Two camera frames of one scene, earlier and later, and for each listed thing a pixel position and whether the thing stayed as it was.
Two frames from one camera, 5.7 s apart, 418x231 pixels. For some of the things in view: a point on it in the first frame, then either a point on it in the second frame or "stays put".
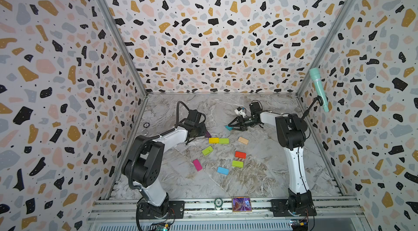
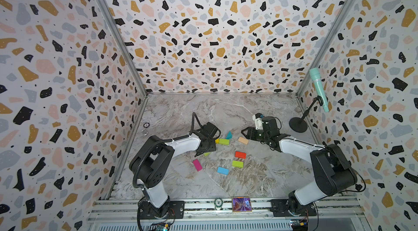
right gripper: [242, 124] to [252, 133]
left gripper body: [201, 130] to [212, 147]
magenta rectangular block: [197, 165] stays put
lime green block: [223, 140] stays put
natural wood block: [243, 140] stays put
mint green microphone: [315, 74] stays put
